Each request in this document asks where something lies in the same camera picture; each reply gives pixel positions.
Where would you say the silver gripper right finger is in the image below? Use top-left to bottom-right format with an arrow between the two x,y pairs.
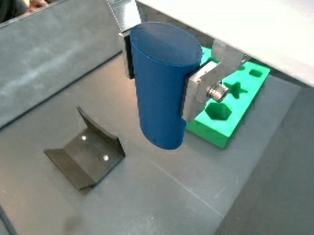
181,39 -> 247,122

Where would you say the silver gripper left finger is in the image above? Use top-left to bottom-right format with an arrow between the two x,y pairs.
118,30 -> 135,79

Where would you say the person in background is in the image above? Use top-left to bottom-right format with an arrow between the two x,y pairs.
0,0 -> 48,23

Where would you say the blue oval peg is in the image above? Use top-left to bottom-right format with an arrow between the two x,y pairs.
129,22 -> 201,150

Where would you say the dark metal angle bracket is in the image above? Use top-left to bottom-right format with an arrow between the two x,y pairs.
44,107 -> 125,190

